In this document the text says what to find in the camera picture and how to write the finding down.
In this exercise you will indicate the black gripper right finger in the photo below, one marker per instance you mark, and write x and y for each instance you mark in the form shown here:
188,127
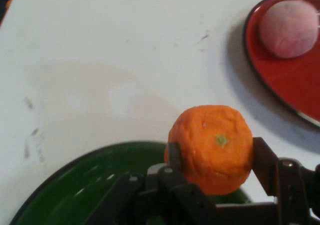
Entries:
292,185

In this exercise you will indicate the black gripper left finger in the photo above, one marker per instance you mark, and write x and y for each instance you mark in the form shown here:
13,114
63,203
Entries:
172,192

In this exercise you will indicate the orange toy tangerine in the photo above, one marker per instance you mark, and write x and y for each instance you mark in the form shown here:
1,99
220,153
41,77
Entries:
215,150

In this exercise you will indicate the dark green plate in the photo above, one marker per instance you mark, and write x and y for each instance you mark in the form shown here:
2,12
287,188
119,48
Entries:
75,185

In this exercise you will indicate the red plate with black rim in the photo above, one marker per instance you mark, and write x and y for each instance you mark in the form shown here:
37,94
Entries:
290,85

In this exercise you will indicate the pink toy peach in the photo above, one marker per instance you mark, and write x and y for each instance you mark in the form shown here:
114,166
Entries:
287,30

